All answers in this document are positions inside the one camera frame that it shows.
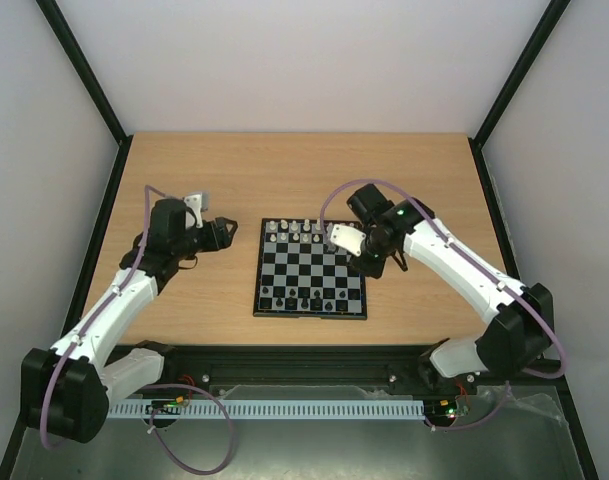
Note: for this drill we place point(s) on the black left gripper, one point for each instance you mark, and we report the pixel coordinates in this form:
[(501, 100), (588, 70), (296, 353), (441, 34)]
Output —
[(223, 239)]

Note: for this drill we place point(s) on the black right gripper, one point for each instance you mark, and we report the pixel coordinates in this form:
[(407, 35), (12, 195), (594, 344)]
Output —
[(372, 265)]

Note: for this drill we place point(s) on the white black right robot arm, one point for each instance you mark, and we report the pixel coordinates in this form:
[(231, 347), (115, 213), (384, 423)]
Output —
[(518, 319)]

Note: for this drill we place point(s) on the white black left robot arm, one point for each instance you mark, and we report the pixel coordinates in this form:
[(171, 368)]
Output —
[(68, 389)]

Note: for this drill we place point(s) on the black white chess board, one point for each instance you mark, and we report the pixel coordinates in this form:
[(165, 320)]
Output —
[(306, 277)]

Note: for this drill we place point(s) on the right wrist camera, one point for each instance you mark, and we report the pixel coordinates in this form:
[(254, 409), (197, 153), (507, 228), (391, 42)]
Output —
[(347, 238)]

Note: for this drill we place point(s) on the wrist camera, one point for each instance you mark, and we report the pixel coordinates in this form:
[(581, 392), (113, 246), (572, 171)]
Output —
[(347, 238), (197, 203)]

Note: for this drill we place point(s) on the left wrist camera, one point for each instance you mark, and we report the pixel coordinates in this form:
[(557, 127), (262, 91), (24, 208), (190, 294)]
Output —
[(197, 203)]

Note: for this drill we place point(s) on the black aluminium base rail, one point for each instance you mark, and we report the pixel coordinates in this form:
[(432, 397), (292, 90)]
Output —
[(399, 370)]

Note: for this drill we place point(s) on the light blue cable duct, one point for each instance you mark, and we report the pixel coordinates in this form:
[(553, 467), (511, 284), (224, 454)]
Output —
[(410, 410)]

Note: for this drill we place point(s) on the black frame post left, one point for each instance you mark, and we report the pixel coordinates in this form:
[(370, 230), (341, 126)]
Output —
[(60, 27)]

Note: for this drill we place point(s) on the black frame post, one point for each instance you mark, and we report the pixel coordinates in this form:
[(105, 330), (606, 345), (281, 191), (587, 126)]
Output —
[(544, 28), (60, 27)]

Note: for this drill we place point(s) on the black frame post right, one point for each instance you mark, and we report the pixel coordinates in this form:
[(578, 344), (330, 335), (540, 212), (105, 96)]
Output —
[(544, 28)]

